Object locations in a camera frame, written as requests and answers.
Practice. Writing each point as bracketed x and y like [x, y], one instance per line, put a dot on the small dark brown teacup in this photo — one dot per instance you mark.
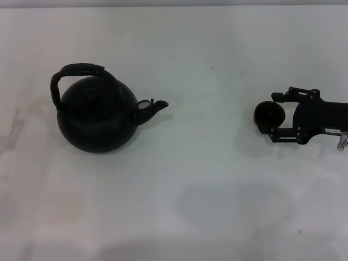
[267, 115]

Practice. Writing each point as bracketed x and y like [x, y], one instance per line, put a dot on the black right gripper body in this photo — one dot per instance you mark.
[320, 117]

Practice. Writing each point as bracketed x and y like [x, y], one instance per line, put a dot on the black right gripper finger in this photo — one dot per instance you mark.
[285, 136]
[299, 92]

